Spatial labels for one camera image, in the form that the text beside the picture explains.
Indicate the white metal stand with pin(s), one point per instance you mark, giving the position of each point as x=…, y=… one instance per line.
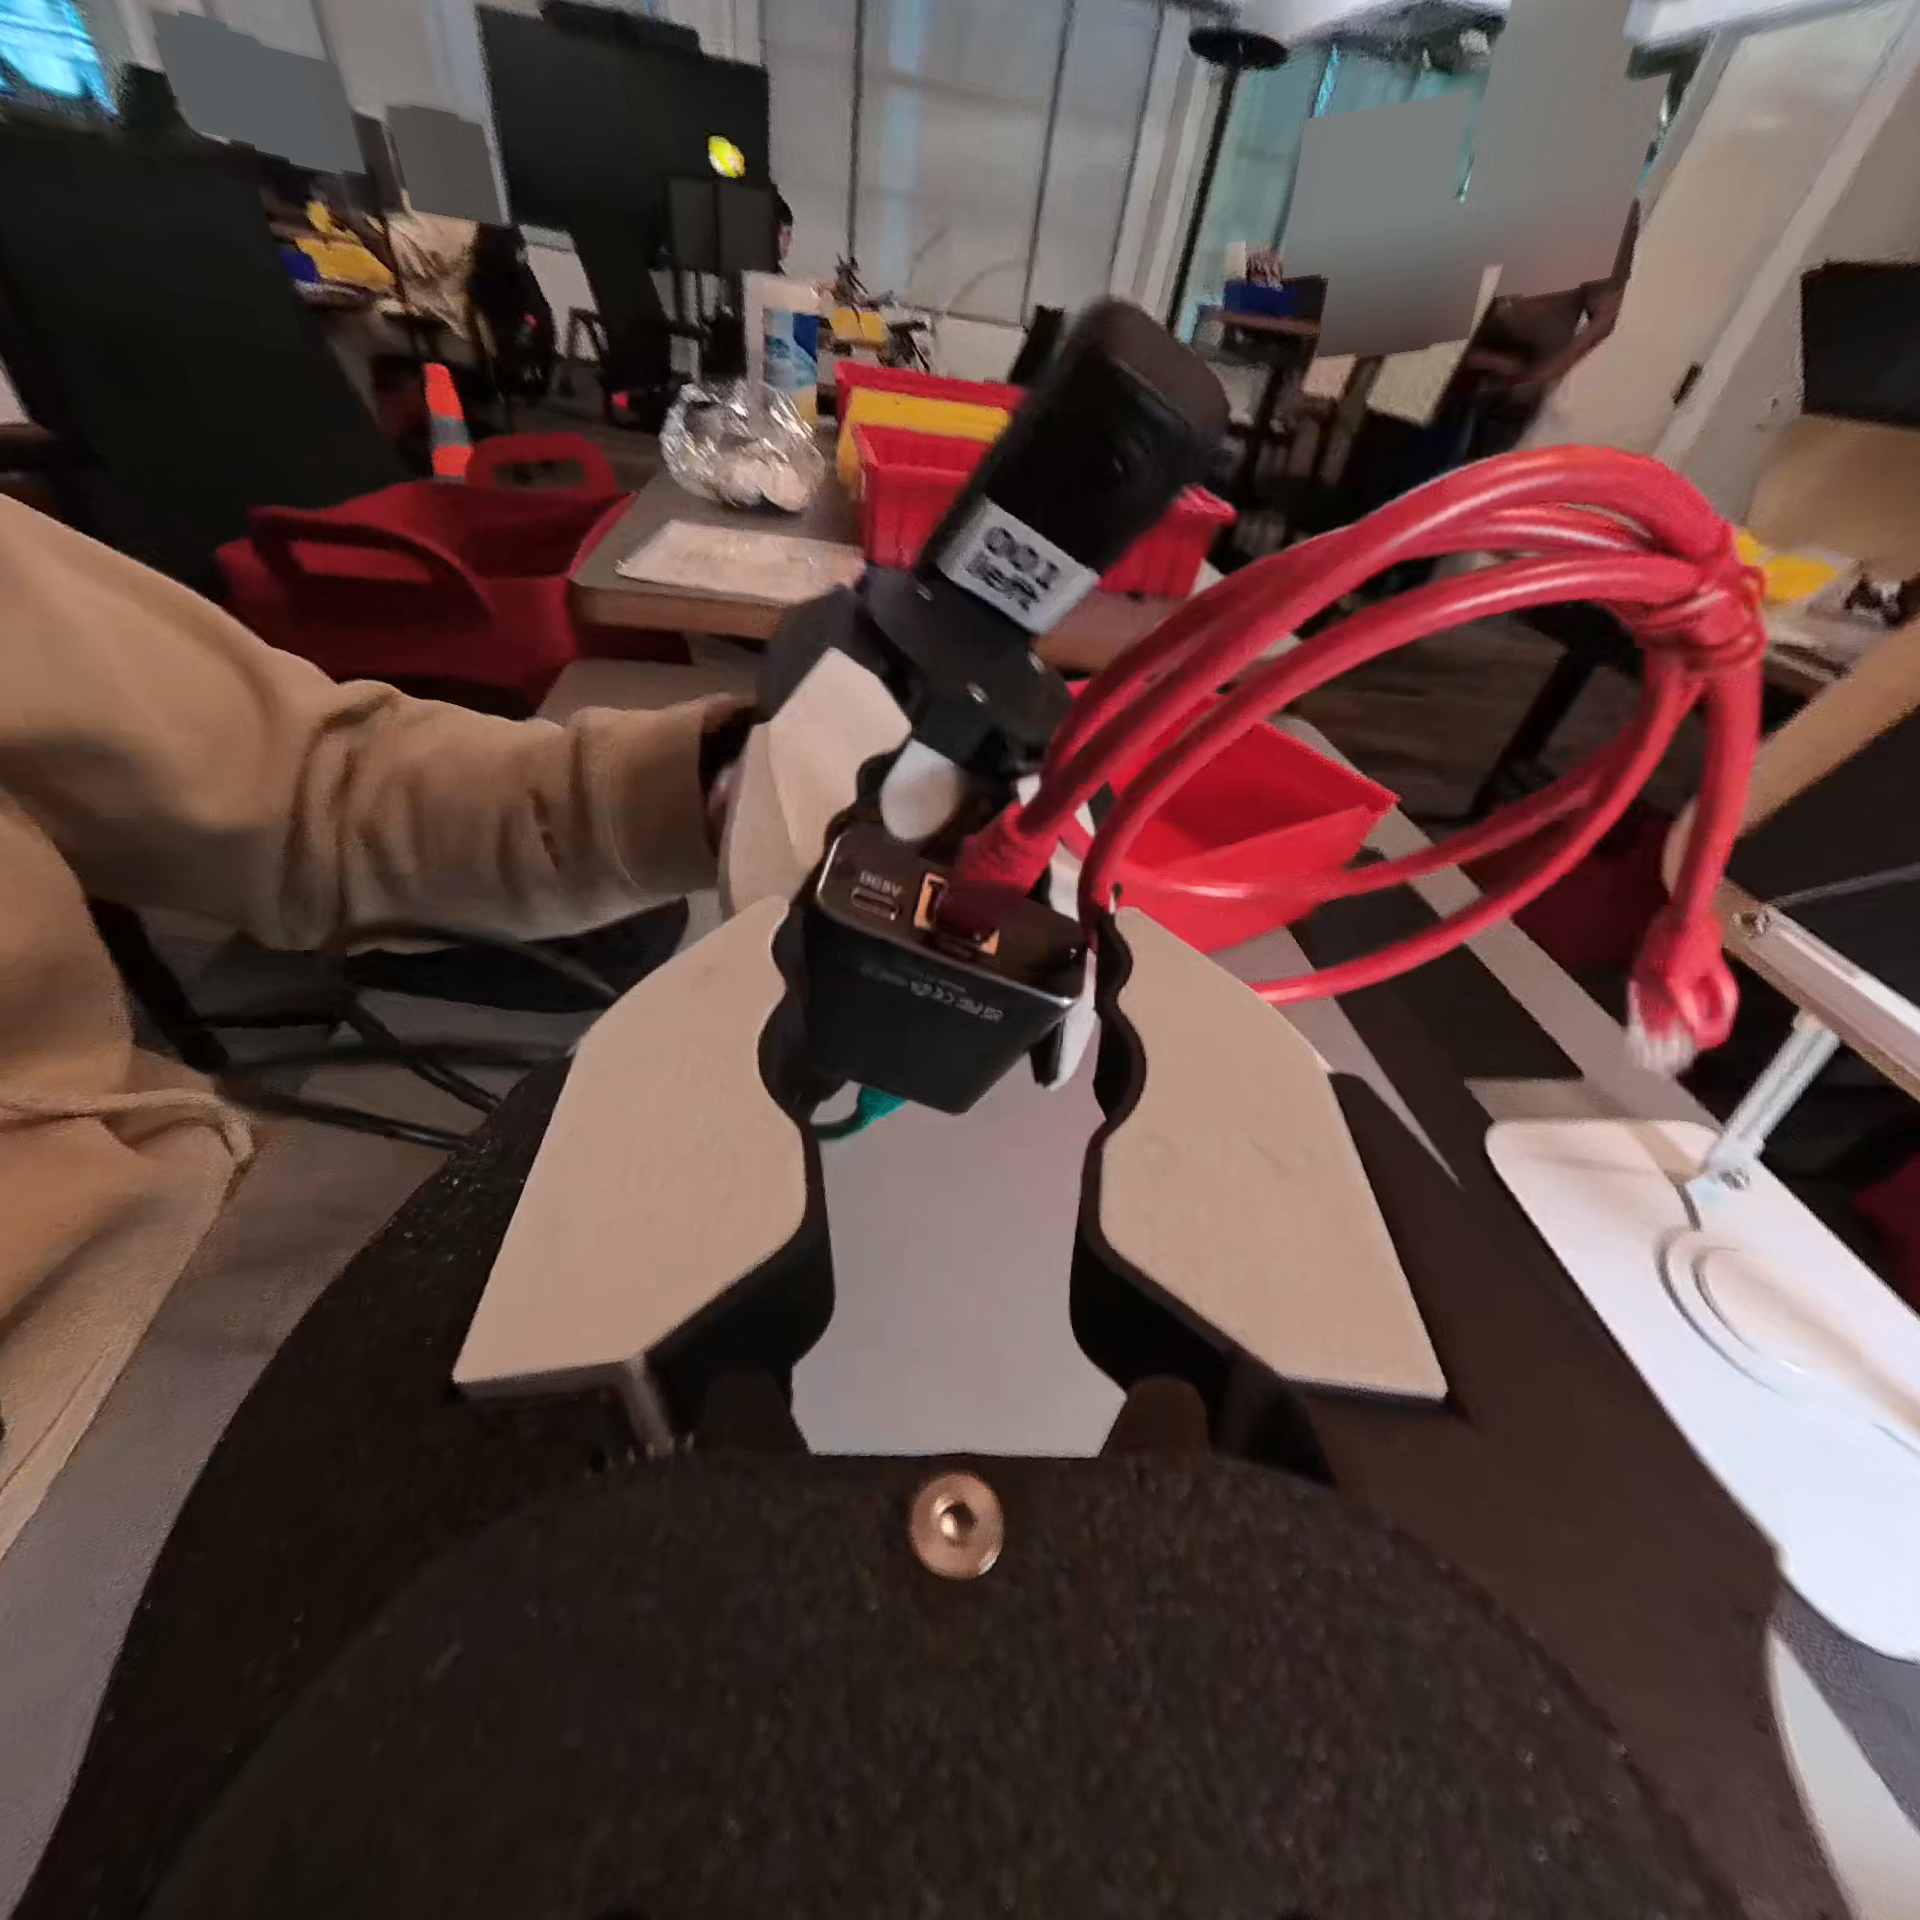
x=1621, y=1199

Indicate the red storage bin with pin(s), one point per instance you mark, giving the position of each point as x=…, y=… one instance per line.
x=1177, y=548
x=915, y=502

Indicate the orange traffic cone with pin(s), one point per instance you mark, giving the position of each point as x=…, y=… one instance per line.
x=446, y=427

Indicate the yellow storage bin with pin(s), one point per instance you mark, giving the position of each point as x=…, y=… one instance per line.
x=915, y=413
x=1792, y=578

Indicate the person's torso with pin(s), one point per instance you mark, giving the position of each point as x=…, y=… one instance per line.
x=76, y=1199

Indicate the wipes canister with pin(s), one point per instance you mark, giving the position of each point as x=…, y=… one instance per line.
x=785, y=344

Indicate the black monitor screen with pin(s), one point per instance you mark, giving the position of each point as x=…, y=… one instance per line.
x=615, y=106

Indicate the paper sheet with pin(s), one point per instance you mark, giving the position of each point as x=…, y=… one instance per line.
x=735, y=559

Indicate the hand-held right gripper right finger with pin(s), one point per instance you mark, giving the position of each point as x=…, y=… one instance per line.
x=1246, y=1199

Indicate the dark grey ethernet adapter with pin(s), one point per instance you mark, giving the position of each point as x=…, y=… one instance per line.
x=930, y=1007

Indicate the person's left forearm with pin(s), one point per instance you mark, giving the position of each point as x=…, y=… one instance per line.
x=377, y=796

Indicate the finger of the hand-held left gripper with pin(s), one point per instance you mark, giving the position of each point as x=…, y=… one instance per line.
x=930, y=796
x=1074, y=1043

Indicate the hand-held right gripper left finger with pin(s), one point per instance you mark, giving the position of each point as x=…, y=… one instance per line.
x=645, y=1199

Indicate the black office chair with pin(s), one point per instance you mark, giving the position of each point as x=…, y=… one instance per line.
x=419, y=992

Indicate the red plastic bin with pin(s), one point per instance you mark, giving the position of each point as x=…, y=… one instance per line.
x=1274, y=796

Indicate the crumpled clear plastic bag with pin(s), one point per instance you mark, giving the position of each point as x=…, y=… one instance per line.
x=742, y=445

